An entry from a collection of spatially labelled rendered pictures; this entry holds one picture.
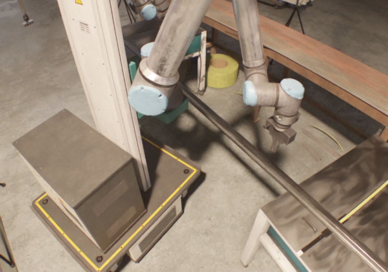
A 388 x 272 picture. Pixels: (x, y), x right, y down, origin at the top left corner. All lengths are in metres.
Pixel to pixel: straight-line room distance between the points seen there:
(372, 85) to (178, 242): 1.69
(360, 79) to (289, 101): 1.15
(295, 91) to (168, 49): 0.46
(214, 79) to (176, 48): 2.09
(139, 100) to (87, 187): 0.44
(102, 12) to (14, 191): 1.84
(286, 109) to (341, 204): 0.55
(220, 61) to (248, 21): 2.23
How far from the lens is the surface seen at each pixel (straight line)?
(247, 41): 1.02
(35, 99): 3.39
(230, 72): 2.95
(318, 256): 1.20
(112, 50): 1.08
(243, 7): 0.97
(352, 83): 2.02
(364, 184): 1.48
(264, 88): 1.00
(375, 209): 1.43
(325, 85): 2.01
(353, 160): 1.56
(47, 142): 1.45
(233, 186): 2.14
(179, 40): 0.86
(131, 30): 2.62
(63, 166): 1.31
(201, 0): 0.81
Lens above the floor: 1.77
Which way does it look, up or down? 44 degrees down
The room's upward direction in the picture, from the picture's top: straight up
